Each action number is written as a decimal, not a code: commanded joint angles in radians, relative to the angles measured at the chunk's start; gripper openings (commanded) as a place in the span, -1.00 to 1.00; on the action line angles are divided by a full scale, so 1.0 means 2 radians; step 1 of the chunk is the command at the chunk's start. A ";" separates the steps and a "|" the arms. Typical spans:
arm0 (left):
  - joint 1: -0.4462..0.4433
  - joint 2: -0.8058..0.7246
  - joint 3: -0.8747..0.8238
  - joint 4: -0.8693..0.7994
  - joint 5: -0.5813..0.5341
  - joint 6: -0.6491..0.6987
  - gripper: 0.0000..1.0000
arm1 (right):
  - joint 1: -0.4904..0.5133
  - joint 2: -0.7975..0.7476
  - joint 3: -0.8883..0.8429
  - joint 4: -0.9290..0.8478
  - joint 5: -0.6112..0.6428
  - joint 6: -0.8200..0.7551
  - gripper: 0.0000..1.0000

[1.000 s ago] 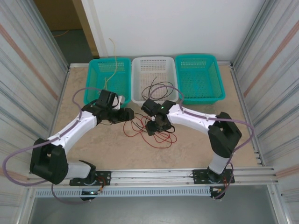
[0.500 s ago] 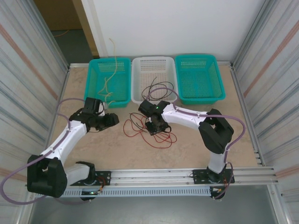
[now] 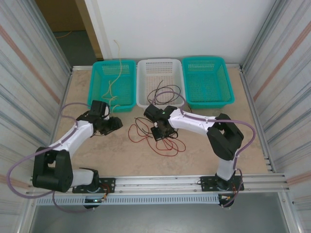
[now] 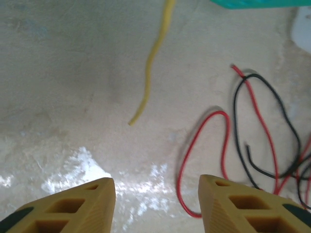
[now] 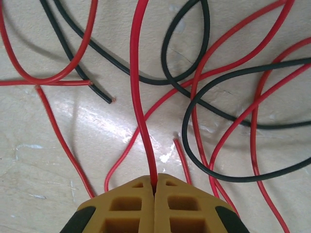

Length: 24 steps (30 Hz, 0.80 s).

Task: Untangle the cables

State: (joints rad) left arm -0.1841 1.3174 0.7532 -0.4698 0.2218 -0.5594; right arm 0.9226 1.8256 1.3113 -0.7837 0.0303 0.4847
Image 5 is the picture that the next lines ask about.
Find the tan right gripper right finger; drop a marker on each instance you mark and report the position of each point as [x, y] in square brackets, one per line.
[162, 213]

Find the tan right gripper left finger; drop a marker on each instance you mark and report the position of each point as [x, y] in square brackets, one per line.
[145, 213]

